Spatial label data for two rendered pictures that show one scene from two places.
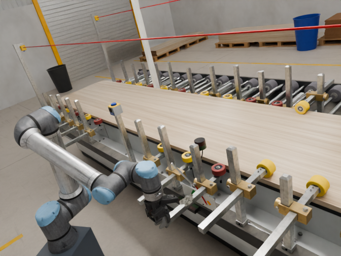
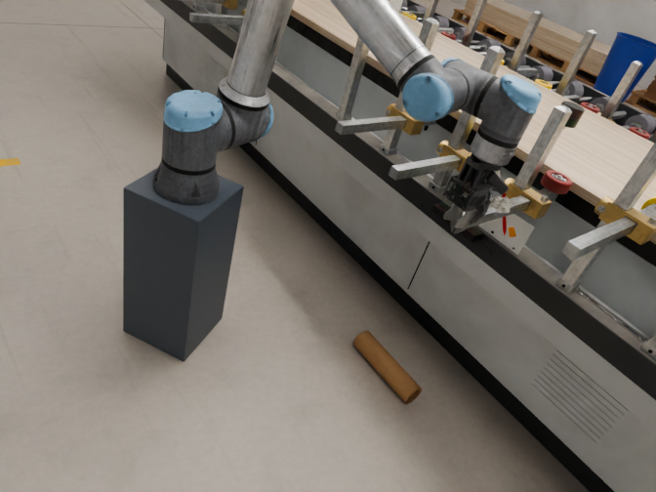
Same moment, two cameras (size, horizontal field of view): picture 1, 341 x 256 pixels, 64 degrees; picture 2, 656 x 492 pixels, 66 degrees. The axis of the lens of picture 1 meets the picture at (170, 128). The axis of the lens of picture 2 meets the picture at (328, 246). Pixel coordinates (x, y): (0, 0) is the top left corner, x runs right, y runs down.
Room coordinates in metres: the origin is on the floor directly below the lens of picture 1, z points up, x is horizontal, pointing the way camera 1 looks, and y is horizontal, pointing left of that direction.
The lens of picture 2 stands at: (0.01, 0.64, 1.45)
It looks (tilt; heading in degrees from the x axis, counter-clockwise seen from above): 36 degrees down; 348
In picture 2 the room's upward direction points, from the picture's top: 17 degrees clockwise
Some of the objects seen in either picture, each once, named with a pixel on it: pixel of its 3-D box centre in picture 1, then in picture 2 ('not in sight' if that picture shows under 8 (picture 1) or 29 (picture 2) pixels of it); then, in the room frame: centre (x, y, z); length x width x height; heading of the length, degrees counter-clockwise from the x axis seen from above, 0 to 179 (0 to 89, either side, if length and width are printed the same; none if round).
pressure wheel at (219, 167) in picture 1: (219, 174); (550, 192); (1.26, -0.21, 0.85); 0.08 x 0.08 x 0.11
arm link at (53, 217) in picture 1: (53, 218); (194, 128); (1.33, 0.82, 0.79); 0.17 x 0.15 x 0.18; 142
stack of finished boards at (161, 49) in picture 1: (174, 43); not in sight; (9.87, -0.87, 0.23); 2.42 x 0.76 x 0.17; 128
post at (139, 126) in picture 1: (146, 150); (407, 94); (1.64, 0.20, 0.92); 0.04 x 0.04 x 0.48; 36
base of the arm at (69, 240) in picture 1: (61, 235); (187, 172); (1.32, 0.83, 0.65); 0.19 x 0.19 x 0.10
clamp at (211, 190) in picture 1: (205, 185); (524, 197); (1.21, -0.11, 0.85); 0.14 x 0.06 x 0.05; 36
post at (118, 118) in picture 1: (126, 140); (358, 60); (1.85, 0.35, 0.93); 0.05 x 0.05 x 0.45; 36
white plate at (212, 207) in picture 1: (198, 197); (490, 216); (1.24, -0.06, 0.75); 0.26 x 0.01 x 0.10; 36
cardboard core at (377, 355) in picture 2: not in sight; (386, 365); (1.23, 0.04, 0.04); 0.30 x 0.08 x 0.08; 36
